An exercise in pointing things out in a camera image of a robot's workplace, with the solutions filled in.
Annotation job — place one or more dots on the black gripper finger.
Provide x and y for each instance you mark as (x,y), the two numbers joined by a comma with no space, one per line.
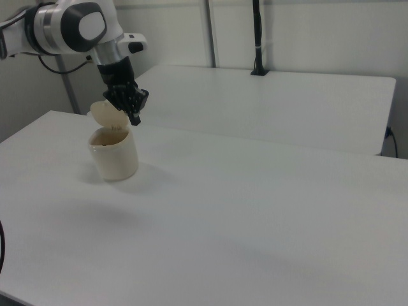
(140,100)
(122,100)

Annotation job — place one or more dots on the cream trash bin body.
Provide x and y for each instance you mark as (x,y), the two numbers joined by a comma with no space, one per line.
(118,162)

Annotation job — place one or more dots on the grey wall frame post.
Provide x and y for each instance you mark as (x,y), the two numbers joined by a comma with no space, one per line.
(71,95)
(212,32)

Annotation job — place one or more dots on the black pole with clamp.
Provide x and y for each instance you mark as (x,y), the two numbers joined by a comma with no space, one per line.
(258,32)

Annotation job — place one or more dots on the cream trash bin lid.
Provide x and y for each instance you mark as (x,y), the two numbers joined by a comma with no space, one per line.
(106,116)

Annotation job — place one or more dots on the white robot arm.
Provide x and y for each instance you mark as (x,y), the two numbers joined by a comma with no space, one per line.
(51,25)

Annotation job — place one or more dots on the white side table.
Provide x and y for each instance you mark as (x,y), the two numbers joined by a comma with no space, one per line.
(271,105)

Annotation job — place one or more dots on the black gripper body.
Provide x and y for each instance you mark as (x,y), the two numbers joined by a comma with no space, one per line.
(116,73)

